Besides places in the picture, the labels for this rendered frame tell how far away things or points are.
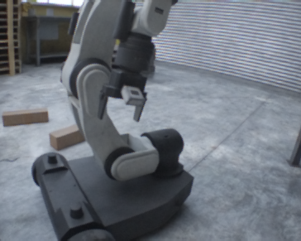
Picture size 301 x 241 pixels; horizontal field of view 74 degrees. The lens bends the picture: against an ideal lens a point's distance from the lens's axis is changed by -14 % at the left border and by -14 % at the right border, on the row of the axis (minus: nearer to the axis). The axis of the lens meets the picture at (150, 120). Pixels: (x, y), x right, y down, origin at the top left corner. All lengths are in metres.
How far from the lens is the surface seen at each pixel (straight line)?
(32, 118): 2.03
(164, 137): 0.99
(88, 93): 0.68
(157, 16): 0.54
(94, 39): 0.71
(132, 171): 0.87
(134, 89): 0.54
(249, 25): 5.22
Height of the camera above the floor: 0.76
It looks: 21 degrees down
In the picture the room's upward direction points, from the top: 5 degrees clockwise
